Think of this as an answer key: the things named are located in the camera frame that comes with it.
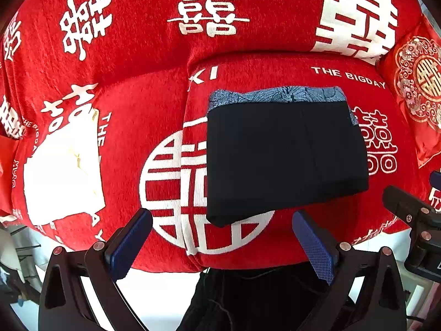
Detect black pants with grey lining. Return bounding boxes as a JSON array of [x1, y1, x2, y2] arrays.
[[206, 86, 371, 229]]

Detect black wire rack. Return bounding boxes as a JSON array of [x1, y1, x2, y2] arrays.
[[0, 221, 47, 306]]

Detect red printed blanket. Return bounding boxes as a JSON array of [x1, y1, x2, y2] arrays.
[[0, 0, 441, 274]]

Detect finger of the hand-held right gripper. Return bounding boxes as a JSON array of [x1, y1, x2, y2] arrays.
[[428, 170, 441, 212], [382, 184, 435, 230]]

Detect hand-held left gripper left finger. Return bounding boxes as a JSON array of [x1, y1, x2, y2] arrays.
[[38, 208, 154, 331]]

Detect red cushion with gold pattern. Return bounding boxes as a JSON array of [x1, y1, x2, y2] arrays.
[[377, 15, 441, 170]]

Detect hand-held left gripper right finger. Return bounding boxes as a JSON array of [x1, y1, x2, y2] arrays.
[[291, 210, 409, 331]]

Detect white folded cloth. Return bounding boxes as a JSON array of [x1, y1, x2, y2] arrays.
[[23, 108, 107, 229]]

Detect black garment at table edge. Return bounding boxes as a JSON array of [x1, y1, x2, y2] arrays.
[[177, 262, 348, 331]]

